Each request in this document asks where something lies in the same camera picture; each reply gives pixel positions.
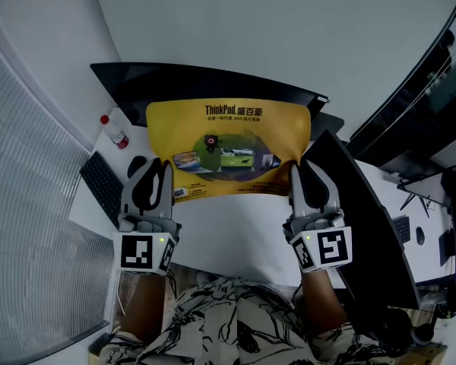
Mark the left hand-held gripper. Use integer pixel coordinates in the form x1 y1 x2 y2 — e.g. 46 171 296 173
112 157 182 275

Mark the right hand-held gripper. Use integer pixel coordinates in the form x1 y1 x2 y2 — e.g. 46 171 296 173
283 159 353 273

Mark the yellow printed mouse pad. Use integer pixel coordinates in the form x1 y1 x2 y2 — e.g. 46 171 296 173
145 97 312 204

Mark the person's right forearm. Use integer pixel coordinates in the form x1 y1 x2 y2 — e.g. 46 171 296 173
299 268 349 336

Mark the person's left forearm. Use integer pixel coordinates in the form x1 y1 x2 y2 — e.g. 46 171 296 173
117 271 168 344

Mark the black keyboard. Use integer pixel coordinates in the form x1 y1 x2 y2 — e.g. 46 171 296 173
79 151 125 230
391 214 411 244

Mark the clear bottle with red cap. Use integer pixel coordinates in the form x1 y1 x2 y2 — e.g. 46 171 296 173
100 114 130 150

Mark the black monitor with thin-legged stand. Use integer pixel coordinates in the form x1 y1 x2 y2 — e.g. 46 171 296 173
397 173 453 218
89 62 331 129

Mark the person's patterned shirt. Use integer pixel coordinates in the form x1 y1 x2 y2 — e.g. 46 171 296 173
98 275 404 365

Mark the small cardboard box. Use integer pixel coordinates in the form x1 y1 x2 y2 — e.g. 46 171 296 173
406 342 449 365

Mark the white floor cable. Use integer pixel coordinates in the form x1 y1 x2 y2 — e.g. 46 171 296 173
113 275 126 334

